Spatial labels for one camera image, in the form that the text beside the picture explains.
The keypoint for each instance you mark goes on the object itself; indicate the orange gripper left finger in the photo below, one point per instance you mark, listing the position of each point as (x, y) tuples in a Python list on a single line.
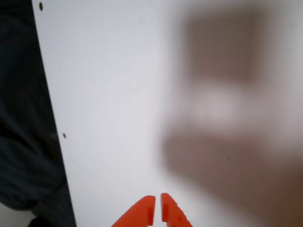
[(142, 212)]

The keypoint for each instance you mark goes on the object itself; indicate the person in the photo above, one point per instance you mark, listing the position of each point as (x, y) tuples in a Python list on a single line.
[(21, 94)]

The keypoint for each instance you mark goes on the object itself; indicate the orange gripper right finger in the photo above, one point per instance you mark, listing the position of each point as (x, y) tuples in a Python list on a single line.
[(172, 212)]

